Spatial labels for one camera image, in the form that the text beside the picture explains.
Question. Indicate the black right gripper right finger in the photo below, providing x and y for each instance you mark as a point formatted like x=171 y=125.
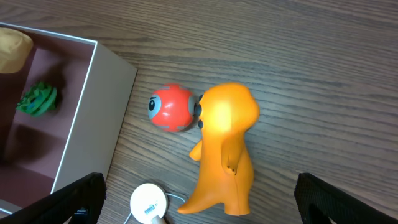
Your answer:
x=321 y=202

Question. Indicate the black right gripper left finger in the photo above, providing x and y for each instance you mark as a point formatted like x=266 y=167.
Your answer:
x=79 y=202

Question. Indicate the green plastic spinning top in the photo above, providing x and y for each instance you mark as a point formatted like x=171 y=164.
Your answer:
x=40 y=98

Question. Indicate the orange dinosaur figure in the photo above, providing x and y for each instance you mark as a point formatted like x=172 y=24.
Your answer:
x=225 y=112

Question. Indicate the white plush duck toy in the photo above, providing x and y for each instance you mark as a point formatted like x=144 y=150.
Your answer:
x=15 y=49

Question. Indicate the white box with pink interior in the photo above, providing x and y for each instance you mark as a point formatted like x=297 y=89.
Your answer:
x=42 y=154

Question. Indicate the red ball with eye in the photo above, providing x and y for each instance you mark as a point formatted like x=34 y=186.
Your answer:
x=171 y=107

